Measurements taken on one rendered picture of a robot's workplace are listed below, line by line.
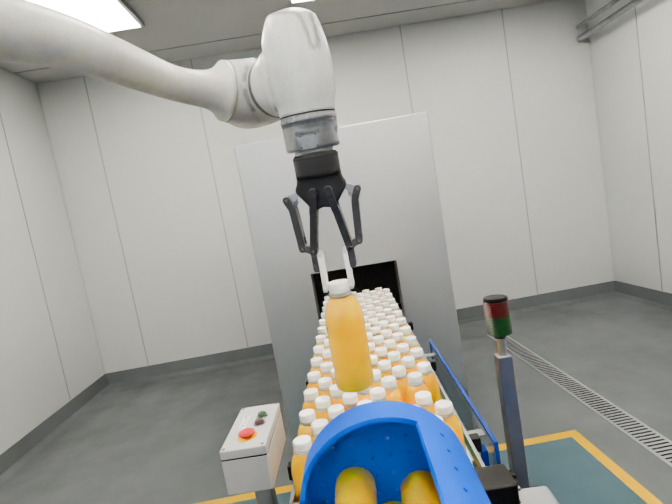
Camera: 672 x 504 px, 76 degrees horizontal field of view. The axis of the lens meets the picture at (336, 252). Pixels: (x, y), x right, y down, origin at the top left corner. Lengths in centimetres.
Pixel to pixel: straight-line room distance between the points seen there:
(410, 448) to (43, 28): 76
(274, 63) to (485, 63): 489
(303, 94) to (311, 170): 11
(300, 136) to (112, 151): 478
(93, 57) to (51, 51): 5
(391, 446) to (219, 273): 440
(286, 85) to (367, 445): 59
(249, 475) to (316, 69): 81
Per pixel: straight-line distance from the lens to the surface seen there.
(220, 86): 79
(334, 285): 74
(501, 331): 122
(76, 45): 61
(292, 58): 69
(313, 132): 68
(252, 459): 102
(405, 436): 80
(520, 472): 141
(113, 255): 541
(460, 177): 519
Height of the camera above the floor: 156
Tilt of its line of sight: 6 degrees down
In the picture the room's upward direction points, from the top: 10 degrees counter-clockwise
